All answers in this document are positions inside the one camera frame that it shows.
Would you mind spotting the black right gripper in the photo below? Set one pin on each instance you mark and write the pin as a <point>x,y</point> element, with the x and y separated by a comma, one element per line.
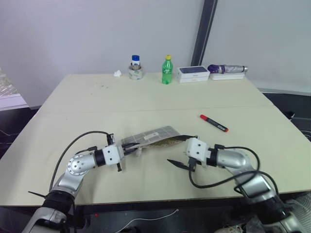
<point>195,163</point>

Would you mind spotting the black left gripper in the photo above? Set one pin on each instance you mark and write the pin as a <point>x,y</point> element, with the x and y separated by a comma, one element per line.
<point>123,154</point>

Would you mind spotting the grey grid pouch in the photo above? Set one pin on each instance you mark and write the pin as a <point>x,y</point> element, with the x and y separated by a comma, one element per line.
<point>155,137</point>

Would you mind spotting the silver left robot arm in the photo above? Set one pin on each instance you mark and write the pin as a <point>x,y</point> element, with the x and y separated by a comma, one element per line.
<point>73,167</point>

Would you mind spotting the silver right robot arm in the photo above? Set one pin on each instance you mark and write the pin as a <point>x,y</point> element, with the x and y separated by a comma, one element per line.
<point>233,159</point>

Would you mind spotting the red marker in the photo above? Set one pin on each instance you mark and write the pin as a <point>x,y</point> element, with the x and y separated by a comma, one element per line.
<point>214,123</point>

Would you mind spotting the black zip tie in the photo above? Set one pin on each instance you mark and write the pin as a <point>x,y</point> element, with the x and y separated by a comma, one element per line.
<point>36,194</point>

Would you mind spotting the flat white box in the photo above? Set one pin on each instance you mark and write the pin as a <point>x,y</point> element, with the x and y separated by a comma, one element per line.
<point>194,80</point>

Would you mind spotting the clear tape roll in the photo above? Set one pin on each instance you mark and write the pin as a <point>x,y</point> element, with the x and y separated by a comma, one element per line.
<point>136,74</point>

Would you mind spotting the crumpled white tissue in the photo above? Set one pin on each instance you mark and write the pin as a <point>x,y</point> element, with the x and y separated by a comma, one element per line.
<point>117,73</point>

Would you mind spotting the white box with blue lid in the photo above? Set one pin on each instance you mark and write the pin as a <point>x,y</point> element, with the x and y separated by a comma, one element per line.
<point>193,71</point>

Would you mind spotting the green soda bottle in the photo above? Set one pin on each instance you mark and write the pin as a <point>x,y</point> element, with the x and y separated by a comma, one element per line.
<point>167,71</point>

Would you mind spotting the long white box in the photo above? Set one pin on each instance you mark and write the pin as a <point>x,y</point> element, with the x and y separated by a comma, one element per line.
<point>227,76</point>

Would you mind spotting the small blue-capped bottle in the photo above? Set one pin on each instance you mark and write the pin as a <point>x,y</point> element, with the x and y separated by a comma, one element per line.
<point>135,60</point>

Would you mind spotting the purple grey folded umbrella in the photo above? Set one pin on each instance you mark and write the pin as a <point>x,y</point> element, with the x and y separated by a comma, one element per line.
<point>227,69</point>

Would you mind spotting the small black floor object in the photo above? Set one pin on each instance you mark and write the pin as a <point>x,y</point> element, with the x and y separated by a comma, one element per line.
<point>290,114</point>

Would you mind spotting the dark grey pillar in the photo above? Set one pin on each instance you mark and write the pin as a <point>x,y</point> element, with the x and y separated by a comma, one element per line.
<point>203,34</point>

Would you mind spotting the white shelf with plastic wrap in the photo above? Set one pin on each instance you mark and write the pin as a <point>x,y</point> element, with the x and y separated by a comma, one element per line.
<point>11,94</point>

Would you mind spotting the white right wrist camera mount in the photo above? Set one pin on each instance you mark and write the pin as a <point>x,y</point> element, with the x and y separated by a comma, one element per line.
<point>197,149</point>

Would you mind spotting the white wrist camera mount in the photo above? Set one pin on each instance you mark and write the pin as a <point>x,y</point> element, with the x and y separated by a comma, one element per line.
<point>197,149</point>
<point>111,155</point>

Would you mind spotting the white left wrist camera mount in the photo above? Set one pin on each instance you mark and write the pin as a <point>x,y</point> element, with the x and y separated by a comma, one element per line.
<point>111,155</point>

